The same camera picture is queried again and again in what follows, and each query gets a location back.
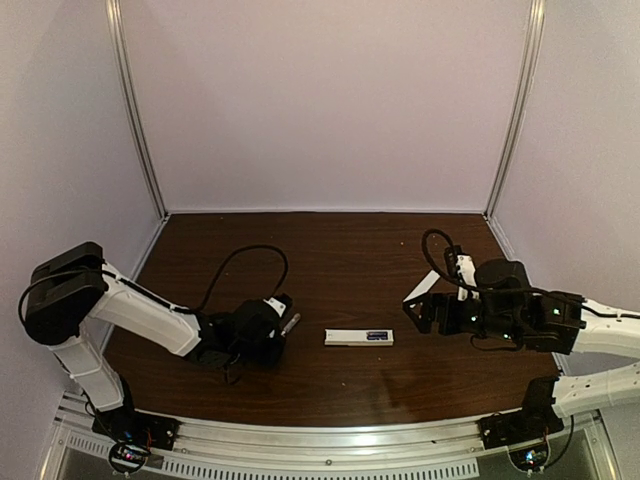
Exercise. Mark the aluminium front rail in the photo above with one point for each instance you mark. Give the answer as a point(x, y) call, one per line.
point(586, 454)

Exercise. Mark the white remote back cover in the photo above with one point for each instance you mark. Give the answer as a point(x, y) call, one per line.
point(423, 287)

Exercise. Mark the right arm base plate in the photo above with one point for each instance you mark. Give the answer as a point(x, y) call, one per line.
point(505, 429)

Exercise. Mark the perforated white cable duct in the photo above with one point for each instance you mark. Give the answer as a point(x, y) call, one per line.
point(86, 458)

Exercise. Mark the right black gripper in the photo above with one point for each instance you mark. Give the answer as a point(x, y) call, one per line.
point(435, 312)

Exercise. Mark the aluminium frame post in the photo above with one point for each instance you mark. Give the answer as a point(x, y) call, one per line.
point(133, 115)
point(529, 61)

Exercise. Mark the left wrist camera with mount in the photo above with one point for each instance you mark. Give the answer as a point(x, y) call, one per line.
point(280, 307)

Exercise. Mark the white remote control body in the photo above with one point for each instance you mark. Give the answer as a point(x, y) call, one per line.
point(351, 338)

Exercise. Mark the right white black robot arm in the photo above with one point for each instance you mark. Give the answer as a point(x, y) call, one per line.
point(496, 301)

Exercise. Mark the right aluminium frame post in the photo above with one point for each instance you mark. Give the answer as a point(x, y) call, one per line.
point(529, 61)

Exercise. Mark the left aluminium frame post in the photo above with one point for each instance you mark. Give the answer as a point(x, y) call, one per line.
point(133, 115)

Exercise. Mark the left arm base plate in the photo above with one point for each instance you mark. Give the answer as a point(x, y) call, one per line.
point(136, 428)

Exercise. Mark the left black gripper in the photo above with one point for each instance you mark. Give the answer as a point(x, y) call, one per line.
point(279, 323)

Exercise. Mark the clear handle small screwdriver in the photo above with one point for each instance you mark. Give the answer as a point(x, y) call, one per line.
point(290, 324)

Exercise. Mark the purple battery left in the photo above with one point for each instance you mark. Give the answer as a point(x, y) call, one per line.
point(379, 333)

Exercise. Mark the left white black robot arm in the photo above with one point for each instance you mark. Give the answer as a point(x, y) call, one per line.
point(79, 284)

